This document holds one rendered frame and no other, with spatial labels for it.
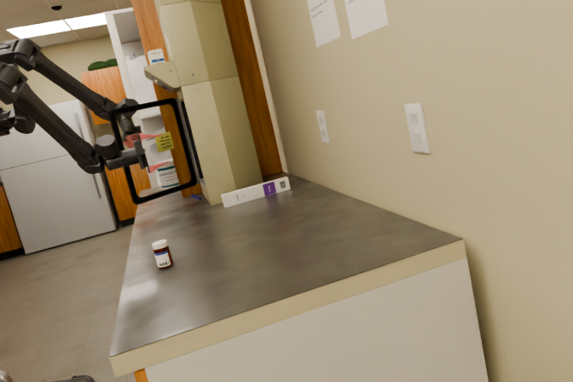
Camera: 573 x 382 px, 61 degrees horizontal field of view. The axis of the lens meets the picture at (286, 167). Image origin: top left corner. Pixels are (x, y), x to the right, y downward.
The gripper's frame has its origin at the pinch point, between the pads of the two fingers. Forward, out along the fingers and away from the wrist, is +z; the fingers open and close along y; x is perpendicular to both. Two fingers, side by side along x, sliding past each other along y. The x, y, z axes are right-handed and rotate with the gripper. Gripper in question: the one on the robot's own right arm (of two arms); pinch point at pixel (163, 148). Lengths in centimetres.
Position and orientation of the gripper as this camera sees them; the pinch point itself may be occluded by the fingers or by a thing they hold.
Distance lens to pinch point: 177.7
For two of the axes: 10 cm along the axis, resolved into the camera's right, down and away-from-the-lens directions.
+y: -2.3, -9.6, -1.5
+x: -2.6, -0.9, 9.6
